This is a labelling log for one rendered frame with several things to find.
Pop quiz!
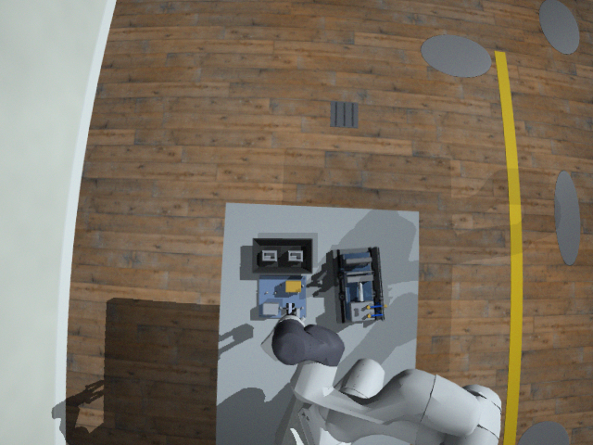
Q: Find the yellow block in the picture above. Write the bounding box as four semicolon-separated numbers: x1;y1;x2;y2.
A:
285;281;301;292

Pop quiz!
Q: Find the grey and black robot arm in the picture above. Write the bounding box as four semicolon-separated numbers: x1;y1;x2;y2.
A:
260;315;501;445

